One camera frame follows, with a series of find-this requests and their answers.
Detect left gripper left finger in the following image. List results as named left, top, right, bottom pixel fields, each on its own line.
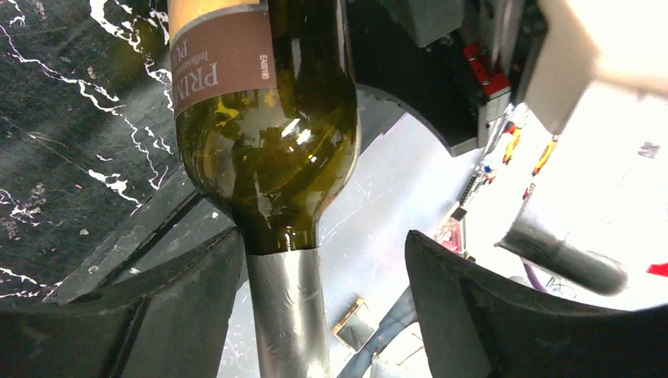
left=1, top=228, right=244, bottom=377

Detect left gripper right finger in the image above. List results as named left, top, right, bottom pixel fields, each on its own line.
left=405, top=230, right=667, bottom=377

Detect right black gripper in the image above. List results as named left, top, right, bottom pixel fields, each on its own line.
left=347, top=1, right=548, bottom=156

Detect dark bottle grey cap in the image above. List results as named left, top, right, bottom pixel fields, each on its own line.
left=168, top=1, right=360, bottom=377

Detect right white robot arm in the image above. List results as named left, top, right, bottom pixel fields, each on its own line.
left=347, top=1, right=667, bottom=156

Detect tools on floor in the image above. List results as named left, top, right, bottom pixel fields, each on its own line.
left=502, top=120, right=559, bottom=178

